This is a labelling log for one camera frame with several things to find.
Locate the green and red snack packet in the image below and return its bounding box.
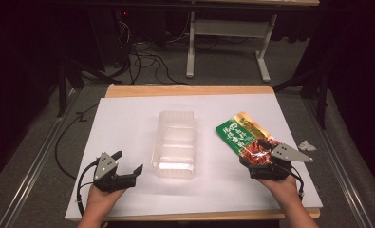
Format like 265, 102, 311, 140
215, 111, 283, 167

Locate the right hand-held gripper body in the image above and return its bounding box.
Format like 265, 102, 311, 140
247, 142, 314, 182

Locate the aluminium floor rail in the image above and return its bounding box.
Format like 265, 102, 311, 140
0, 88, 79, 228
303, 98, 375, 228

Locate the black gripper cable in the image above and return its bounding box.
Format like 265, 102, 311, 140
290, 165, 305, 202
76, 158, 102, 217

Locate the crumpled white paper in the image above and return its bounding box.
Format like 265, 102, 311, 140
298, 140, 318, 152

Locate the black floor cable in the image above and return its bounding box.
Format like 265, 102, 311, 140
54, 104, 99, 181

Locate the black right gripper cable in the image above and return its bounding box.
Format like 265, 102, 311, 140
290, 165, 305, 202

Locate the black metal stand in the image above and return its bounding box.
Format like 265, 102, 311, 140
56, 53, 117, 119
272, 63, 331, 130

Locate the wooden table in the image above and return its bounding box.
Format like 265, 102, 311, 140
65, 84, 322, 222

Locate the person's right hand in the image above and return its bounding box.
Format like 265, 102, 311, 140
256, 174, 301, 211

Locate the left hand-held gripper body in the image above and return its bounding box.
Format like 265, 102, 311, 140
92, 151, 136, 193

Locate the person's left hand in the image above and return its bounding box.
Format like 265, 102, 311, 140
85, 184, 126, 219

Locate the clear plastic container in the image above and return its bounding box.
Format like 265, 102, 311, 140
150, 109, 198, 180

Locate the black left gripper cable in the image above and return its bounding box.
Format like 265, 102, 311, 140
76, 158, 102, 217

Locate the tangle of black cables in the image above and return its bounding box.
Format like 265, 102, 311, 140
112, 18, 193, 86

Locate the white metal desk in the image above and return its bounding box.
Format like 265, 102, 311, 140
185, 0, 321, 84

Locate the white paper sheet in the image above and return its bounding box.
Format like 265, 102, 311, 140
65, 93, 324, 220

